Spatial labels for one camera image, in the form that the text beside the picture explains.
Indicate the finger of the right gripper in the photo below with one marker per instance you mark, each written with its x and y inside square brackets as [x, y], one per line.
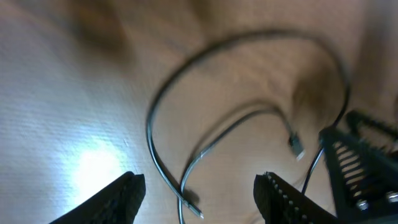
[356, 119]
[362, 177]

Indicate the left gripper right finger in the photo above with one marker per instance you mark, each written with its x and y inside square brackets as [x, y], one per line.
[278, 202]

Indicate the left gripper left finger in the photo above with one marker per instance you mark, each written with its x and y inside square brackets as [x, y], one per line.
[117, 203]

